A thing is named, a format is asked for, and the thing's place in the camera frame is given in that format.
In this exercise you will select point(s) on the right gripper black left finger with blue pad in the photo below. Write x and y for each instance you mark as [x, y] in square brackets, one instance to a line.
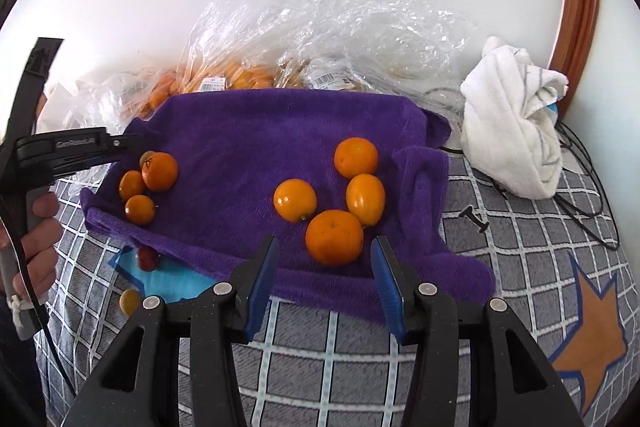
[136, 381]

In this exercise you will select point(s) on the round orange mandarin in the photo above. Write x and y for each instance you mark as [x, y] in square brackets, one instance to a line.
[159, 170]

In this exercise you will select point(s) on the oval orange kumquat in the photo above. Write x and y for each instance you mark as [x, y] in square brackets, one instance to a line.
[365, 198]

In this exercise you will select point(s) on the person's left hand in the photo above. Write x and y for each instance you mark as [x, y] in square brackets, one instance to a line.
[39, 244]

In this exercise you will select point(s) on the white plastic bag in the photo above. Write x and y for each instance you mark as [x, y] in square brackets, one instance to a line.
[68, 108]

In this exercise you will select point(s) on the small yellow fruit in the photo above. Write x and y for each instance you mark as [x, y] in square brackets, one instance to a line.
[129, 301]

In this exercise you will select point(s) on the small dark red fruit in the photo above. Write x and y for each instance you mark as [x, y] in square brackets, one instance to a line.
[148, 259]

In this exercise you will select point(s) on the plastic bag of oranges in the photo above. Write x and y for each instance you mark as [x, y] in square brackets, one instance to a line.
[123, 96]

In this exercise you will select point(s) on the small orange mandarin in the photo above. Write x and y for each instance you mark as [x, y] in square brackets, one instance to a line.
[295, 200]
[131, 185]
[140, 210]
[334, 237]
[355, 156]

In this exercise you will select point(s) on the grey checkered tablecloth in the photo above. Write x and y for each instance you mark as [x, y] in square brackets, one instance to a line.
[558, 263]

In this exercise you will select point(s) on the purple fleece towel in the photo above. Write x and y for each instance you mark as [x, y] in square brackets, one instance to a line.
[234, 148]

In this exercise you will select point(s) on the white crumpled towel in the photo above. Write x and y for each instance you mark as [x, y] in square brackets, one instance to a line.
[508, 126]

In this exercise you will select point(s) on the clear crumpled plastic bag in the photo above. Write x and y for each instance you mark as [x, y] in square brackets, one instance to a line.
[399, 47]

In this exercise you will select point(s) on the brown wooden door frame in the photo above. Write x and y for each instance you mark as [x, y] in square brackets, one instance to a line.
[573, 44]

